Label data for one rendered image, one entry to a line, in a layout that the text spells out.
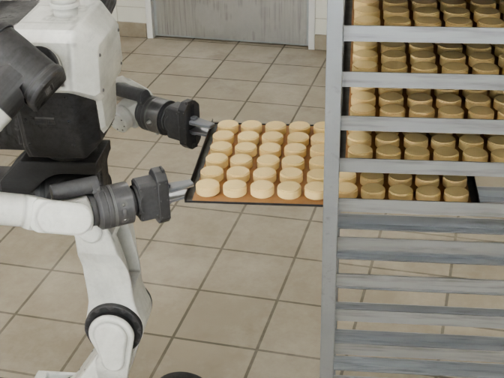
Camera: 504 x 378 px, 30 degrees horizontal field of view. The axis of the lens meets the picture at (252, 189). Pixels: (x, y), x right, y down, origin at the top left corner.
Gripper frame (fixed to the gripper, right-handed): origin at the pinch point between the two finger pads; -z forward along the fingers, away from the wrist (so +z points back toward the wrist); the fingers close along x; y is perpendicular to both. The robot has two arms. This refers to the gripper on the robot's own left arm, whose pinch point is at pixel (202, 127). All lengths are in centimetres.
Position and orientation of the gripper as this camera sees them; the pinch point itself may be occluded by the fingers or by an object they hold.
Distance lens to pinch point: 226.8
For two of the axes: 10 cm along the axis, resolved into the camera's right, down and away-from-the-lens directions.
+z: -8.1, -2.5, 5.4
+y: 5.9, -3.8, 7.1
